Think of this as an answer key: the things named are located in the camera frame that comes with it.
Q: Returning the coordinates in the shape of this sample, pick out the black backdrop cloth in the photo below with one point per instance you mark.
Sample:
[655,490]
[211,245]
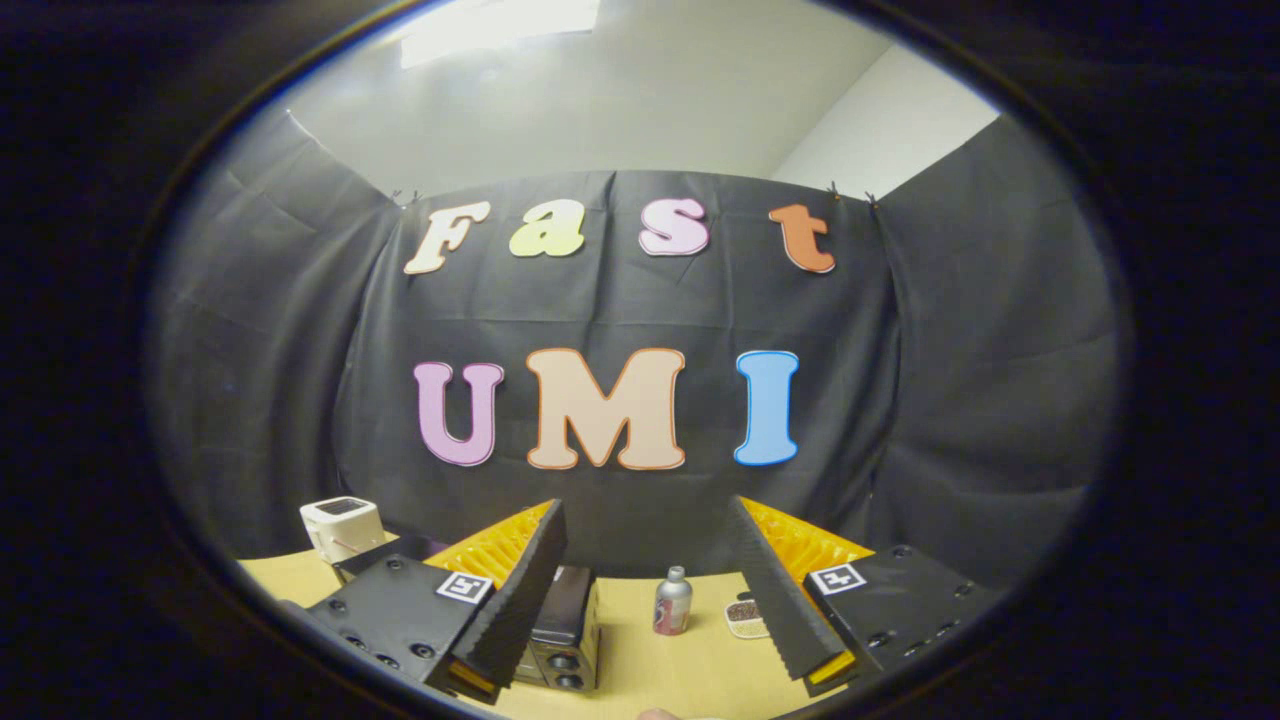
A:
[620,320]

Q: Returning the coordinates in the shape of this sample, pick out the small silver bottle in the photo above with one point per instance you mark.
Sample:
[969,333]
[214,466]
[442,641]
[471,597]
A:
[673,602]

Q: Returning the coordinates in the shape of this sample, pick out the white box appliance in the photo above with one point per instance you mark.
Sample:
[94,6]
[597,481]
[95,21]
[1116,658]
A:
[342,527]

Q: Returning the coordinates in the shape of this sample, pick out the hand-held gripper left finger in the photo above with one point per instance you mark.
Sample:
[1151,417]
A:
[520,600]

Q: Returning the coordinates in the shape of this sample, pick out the black toaster oven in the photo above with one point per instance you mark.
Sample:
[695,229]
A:
[565,630]

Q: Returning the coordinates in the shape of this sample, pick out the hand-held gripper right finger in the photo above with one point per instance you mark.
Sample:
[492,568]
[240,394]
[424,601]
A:
[775,590]

